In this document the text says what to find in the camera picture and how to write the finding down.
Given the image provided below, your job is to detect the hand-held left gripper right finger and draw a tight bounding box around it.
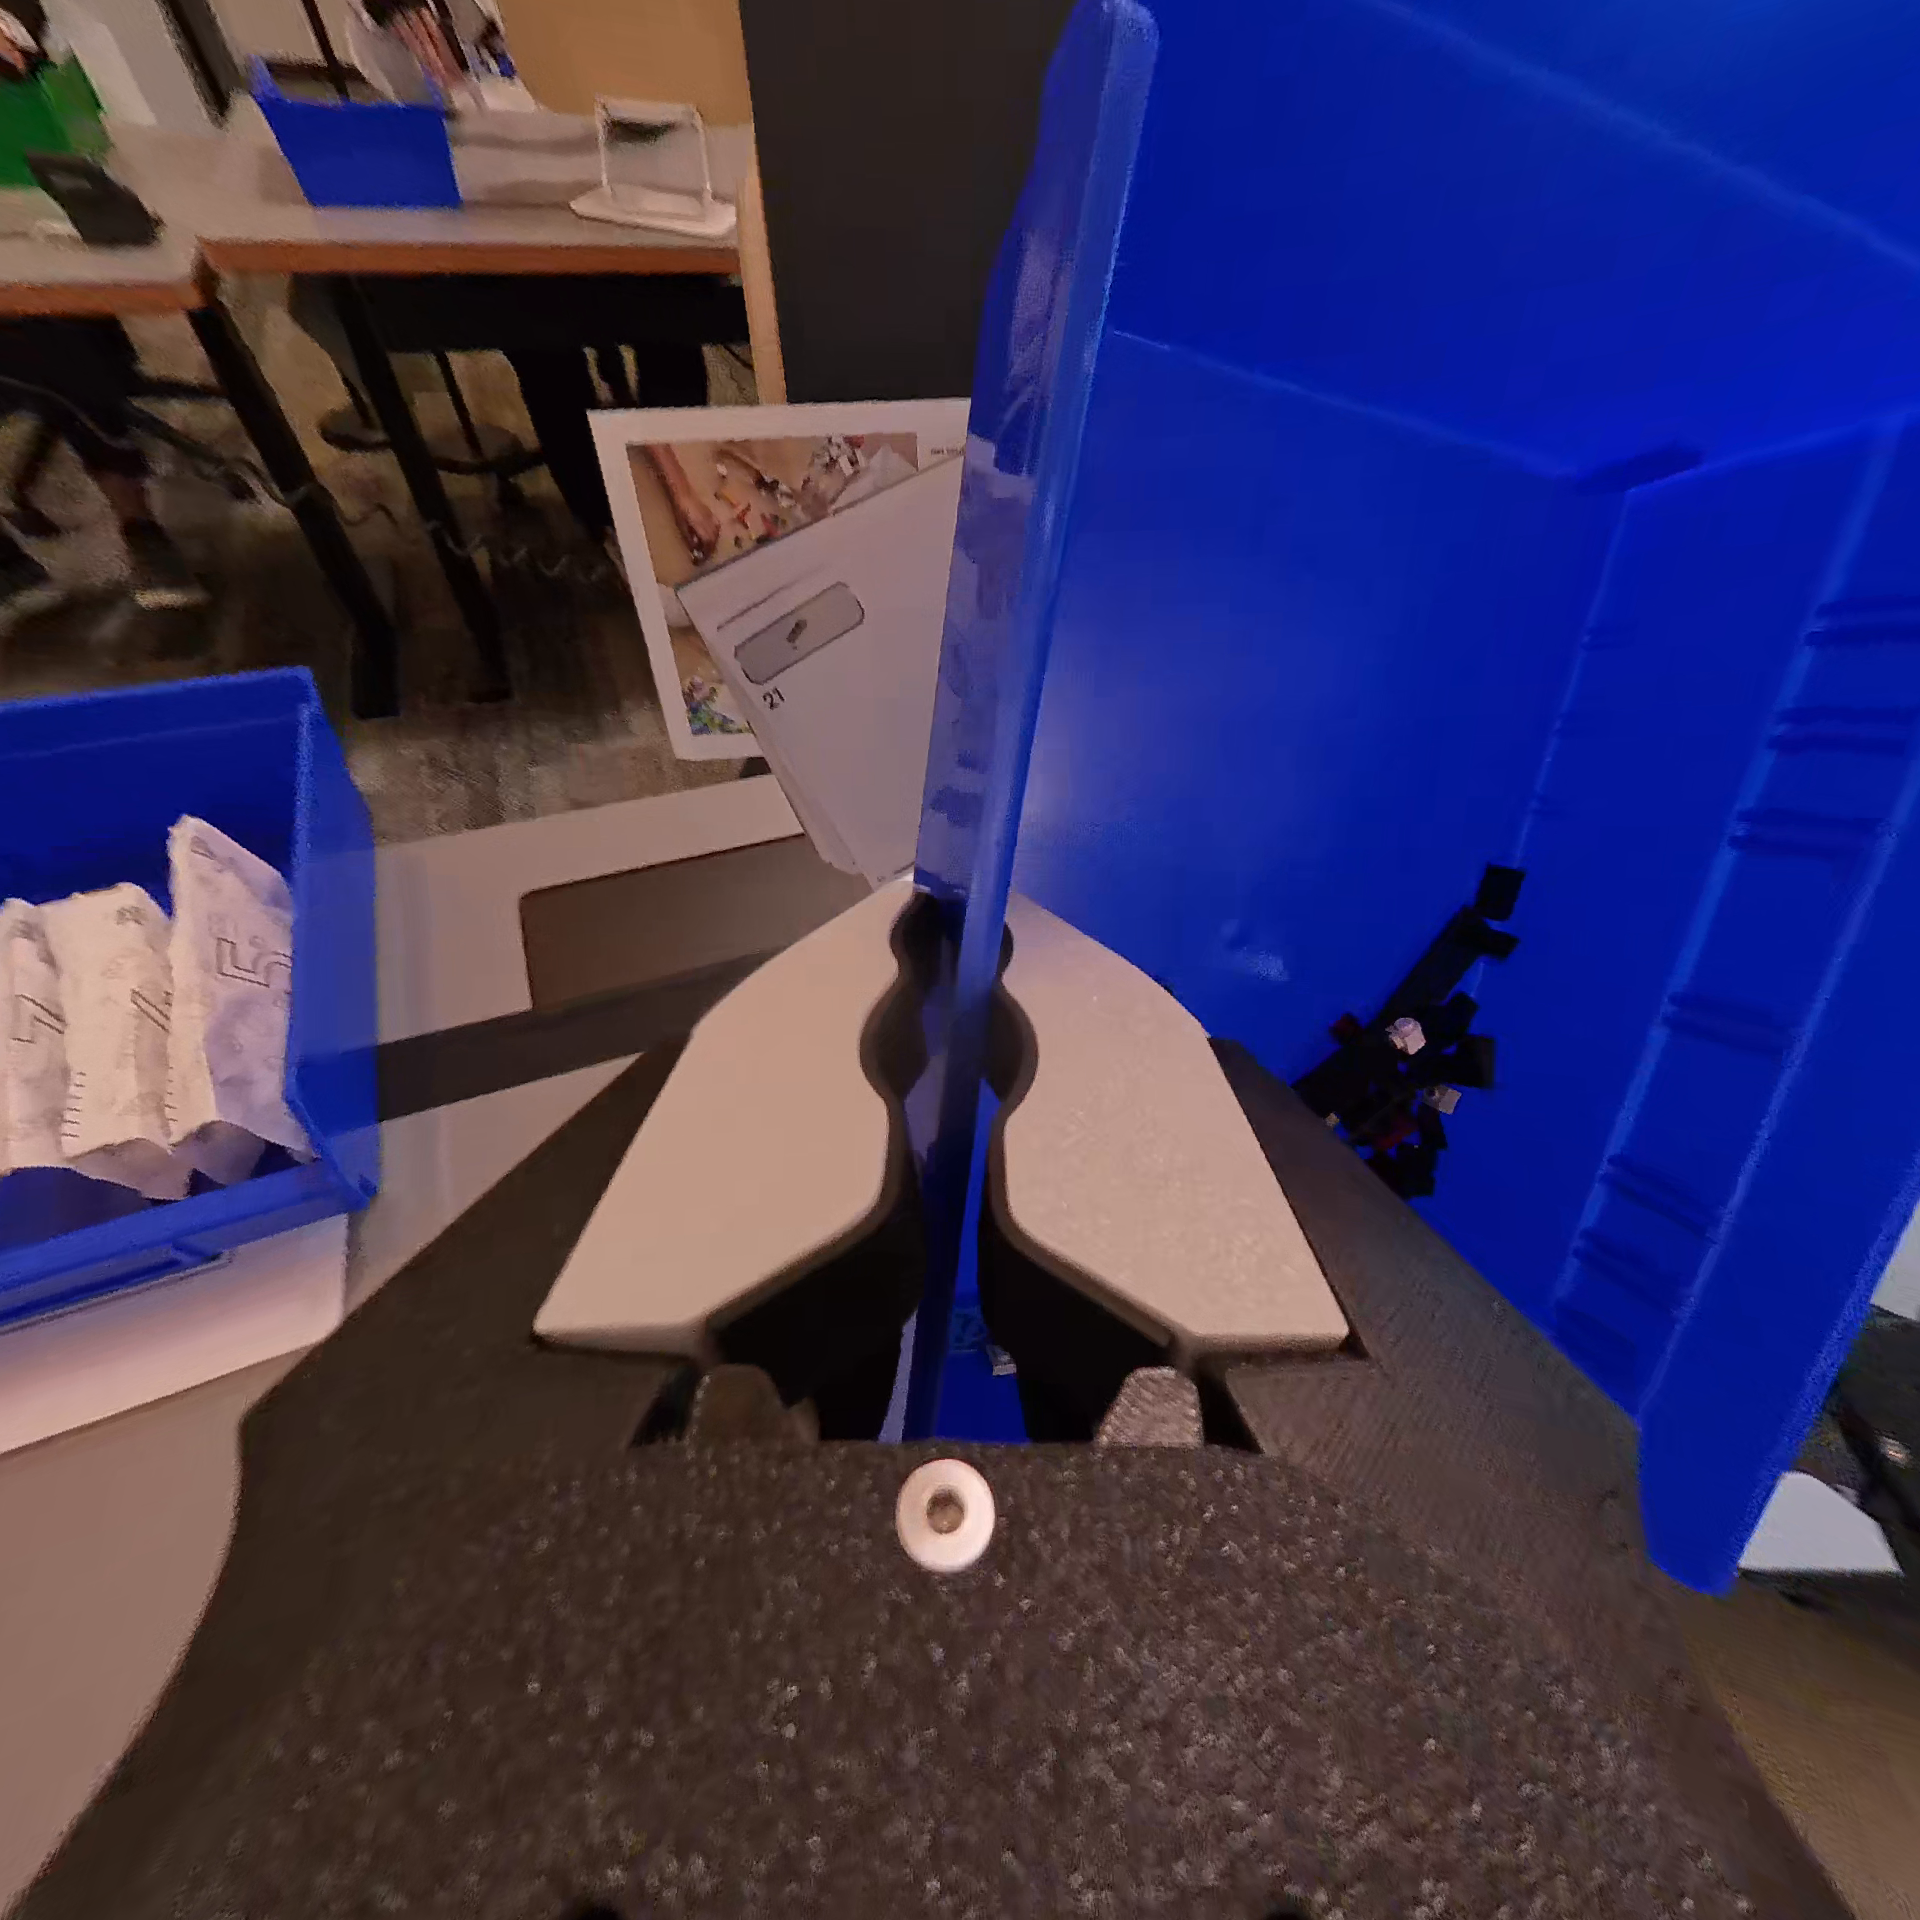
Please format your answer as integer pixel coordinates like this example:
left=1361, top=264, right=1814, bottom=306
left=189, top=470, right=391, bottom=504
left=981, top=899, right=1352, bottom=1377

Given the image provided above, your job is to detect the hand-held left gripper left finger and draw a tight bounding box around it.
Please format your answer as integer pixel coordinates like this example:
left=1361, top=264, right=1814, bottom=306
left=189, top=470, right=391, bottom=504
left=534, top=884, right=936, bottom=1364

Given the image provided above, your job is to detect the lego pieces pile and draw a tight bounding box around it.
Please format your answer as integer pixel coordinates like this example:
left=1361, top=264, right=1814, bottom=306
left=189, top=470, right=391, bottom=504
left=1292, top=864, right=1532, bottom=1203

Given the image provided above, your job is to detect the lego instruction booklet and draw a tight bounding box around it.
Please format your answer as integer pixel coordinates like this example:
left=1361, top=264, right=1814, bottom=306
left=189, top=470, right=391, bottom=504
left=586, top=397, right=976, bottom=884

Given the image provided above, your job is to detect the blue plastic bin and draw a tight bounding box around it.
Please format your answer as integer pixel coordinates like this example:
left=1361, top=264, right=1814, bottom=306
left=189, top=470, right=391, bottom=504
left=886, top=0, right=1920, bottom=1592
left=0, top=666, right=384, bottom=1329

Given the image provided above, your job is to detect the white numbered paper bag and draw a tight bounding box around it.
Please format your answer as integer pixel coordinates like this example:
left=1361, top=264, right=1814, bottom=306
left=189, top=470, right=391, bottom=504
left=166, top=810, right=316, bottom=1164
left=55, top=880, right=189, bottom=1176
left=0, top=893, right=78, bottom=1176

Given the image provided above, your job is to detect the grey background desk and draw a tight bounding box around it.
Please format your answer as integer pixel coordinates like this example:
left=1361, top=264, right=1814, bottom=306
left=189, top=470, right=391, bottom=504
left=0, top=120, right=752, bottom=722

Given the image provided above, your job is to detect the small white stand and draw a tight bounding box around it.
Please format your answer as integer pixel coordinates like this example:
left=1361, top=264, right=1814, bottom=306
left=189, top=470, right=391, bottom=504
left=571, top=97, right=739, bottom=237

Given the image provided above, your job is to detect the small blue bin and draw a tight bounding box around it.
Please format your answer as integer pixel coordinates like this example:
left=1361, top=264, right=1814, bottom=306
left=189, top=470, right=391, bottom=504
left=246, top=60, right=465, bottom=210

